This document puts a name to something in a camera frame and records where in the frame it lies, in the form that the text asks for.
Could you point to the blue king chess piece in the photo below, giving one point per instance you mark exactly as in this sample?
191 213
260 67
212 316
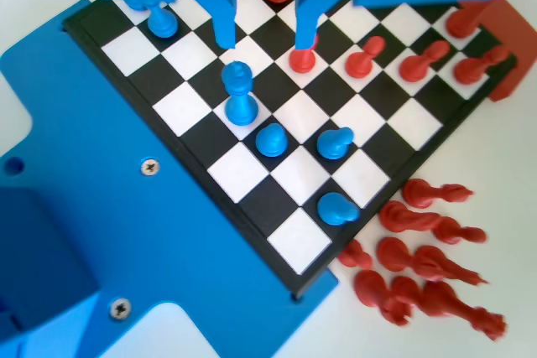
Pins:
240 106

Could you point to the blue SO-100 robot arm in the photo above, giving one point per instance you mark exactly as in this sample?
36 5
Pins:
38 257

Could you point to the red king chess piece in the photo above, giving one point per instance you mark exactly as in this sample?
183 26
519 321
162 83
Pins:
463 20

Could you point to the red queen chess piece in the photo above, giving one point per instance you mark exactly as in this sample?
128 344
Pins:
444 301

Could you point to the black and white chessboard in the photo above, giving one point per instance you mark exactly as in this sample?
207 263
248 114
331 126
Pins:
184 108

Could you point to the silver plate screw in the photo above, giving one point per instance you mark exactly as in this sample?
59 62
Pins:
119 307
149 166

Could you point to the blue board mounting plate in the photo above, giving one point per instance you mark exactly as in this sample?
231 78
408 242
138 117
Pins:
126 215

